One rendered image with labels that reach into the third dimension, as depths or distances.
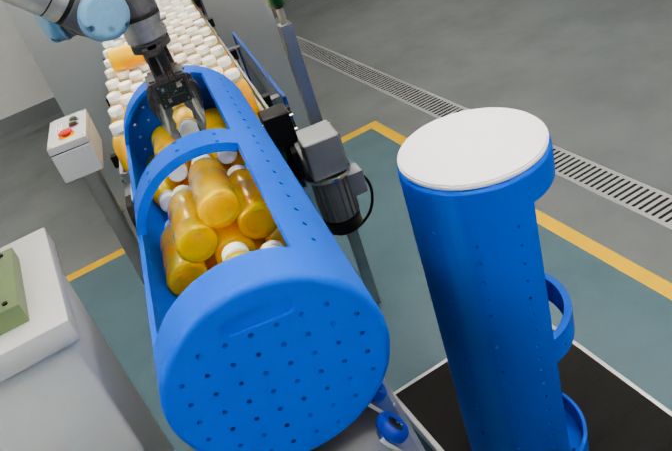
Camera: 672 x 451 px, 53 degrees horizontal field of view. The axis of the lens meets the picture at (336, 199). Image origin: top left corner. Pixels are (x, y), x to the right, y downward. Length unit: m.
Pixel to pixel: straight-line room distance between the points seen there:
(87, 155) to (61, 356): 0.83
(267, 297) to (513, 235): 0.59
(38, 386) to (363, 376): 0.47
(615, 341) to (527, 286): 1.01
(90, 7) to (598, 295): 1.88
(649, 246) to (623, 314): 0.35
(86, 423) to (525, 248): 0.78
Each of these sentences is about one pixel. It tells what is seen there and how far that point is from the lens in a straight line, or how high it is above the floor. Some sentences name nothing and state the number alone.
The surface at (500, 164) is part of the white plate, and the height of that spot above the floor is 1.04.
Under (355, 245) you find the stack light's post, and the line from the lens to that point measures 2.39.
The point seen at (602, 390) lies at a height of 0.15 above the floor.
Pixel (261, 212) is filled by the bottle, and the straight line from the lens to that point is 1.11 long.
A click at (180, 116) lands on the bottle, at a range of 1.40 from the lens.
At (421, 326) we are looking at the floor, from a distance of 2.43.
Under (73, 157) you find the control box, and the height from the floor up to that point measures 1.06.
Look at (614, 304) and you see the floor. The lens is 2.42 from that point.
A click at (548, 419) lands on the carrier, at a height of 0.41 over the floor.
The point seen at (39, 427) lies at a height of 1.00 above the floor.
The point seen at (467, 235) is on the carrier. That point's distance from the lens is 1.22.
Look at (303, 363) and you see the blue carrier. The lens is 0.84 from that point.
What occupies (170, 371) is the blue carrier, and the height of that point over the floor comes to 1.17.
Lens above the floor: 1.67
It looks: 31 degrees down
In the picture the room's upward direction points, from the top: 18 degrees counter-clockwise
